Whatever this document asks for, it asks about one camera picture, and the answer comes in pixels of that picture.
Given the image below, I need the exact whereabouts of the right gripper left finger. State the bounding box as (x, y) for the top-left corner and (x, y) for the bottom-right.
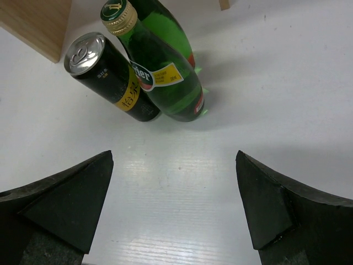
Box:
(1, 151), (114, 264)

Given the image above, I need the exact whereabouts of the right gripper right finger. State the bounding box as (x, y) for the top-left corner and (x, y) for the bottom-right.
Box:
(236, 151), (352, 264)

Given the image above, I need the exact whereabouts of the wooden two-tier shelf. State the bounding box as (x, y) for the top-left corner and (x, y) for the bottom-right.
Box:
(0, 0), (231, 64)

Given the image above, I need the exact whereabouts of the black yellow can right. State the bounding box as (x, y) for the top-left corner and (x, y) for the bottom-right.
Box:
(63, 32), (161, 122)

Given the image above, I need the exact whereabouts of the green glass bottle front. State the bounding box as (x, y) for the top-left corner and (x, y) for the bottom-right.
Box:
(100, 1), (204, 122)

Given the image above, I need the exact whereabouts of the green glass bottle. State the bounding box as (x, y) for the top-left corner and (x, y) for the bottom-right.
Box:
(100, 1), (204, 122)
(130, 0), (195, 68)

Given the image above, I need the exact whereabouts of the green glass bottle rear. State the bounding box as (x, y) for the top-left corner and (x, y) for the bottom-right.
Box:
(130, 0), (195, 68)

